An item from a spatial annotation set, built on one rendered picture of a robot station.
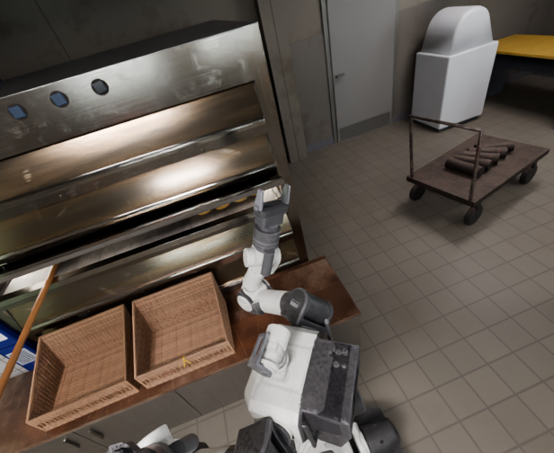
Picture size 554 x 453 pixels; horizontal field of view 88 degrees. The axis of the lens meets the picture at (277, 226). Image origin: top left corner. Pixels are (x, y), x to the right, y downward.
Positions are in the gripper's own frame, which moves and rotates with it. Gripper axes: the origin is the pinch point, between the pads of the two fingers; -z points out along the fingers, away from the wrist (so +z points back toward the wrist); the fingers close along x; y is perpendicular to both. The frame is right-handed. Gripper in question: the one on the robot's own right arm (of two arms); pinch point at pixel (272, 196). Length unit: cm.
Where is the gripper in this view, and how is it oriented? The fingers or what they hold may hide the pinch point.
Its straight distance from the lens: 87.2
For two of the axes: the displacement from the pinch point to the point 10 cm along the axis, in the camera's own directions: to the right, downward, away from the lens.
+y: -6.5, -4.8, 5.9
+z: -1.6, 8.5, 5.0
